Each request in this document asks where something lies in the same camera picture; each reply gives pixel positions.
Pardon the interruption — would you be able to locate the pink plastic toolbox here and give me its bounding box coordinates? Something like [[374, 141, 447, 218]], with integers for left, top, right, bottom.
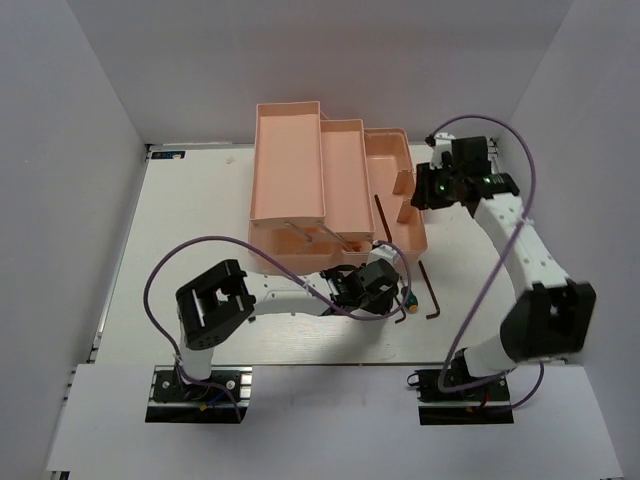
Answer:
[[248, 101, 428, 274]]

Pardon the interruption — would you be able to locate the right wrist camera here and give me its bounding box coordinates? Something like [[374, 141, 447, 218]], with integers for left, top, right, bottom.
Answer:
[[425, 132, 492, 177]]

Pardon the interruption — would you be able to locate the small brown hex key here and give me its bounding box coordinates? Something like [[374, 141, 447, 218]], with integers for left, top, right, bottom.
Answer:
[[394, 311, 407, 324]]

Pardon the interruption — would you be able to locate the medium brown hex key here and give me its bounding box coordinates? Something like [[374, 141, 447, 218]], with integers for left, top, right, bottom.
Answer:
[[418, 260, 441, 320]]

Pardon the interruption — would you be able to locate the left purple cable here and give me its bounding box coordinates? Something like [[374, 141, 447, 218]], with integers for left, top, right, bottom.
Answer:
[[144, 234, 414, 420]]

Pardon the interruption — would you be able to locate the green orange screwdriver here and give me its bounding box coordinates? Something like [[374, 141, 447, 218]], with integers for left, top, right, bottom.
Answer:
[[401, 287, 419, 314]]

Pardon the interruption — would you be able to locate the large brown hex key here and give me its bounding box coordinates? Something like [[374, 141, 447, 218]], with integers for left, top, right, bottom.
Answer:
[[374, 194, 393, 243]]

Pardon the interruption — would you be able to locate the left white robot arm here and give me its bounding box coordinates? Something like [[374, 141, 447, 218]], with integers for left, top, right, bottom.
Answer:
[[176, 260, 400, 399]]

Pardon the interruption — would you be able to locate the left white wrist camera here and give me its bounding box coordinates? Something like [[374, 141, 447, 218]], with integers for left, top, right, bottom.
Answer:
[[366, 241, 401, 267]]

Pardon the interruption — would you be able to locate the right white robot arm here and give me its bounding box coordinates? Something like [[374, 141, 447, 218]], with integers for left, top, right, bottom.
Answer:
[[411, 163, 596, 399]]

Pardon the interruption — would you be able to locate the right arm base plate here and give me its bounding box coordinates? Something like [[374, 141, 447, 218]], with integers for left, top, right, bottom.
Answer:
[[407, 369, 514, 426]]

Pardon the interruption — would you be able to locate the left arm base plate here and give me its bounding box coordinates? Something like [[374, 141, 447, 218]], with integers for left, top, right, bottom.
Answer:
[[145, 366, 253, 424]]

